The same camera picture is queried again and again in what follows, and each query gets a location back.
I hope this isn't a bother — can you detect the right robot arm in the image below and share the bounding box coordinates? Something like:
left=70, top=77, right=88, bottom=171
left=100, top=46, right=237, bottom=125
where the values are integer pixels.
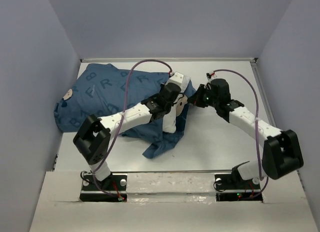
left=188, top=79, right=304, bottom=188

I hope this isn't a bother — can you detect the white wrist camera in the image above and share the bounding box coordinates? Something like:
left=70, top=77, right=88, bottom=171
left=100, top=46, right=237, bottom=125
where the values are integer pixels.
left=206, top=71, right=217, bottom=84
left=166, top=72, right=191, bottom=93

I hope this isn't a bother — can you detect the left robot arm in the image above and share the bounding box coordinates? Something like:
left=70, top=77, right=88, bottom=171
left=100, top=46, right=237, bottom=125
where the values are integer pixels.
left=73, top=82, right=181, bottom=190

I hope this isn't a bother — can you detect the white pillow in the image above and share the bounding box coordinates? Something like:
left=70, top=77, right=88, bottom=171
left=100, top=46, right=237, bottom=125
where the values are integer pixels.
left=162, top=94, right=188, bottom=134

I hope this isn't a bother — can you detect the blue letter-print pillowcase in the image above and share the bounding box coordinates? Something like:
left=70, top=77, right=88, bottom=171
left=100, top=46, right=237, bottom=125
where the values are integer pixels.
left=53, top=63, right=189, bottom=159

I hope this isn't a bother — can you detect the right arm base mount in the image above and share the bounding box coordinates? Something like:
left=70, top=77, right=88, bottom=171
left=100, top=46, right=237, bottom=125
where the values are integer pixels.
left=213, top=163, right=263, bottom=202

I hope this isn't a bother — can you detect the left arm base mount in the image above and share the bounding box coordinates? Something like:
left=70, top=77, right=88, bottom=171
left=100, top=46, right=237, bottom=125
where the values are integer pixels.
left=79, top=171, right=128, bottom=203

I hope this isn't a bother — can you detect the aluminium back table rail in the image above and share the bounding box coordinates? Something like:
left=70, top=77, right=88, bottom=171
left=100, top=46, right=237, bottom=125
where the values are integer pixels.
left=80, top=57, right=257, bottom=63

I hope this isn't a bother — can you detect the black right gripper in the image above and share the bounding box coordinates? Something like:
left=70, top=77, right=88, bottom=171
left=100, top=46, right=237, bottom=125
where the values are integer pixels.
left=189, top=84, right=220, bottom=108

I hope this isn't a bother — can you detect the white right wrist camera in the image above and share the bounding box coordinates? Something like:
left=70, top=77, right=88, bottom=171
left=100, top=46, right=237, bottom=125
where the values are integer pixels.
left=206, top=71, right=217, bottom=84

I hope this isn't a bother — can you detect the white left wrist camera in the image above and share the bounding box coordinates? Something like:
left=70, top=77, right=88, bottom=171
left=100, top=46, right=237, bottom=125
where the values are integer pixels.
left=166, top=72, right=191, bottom=93

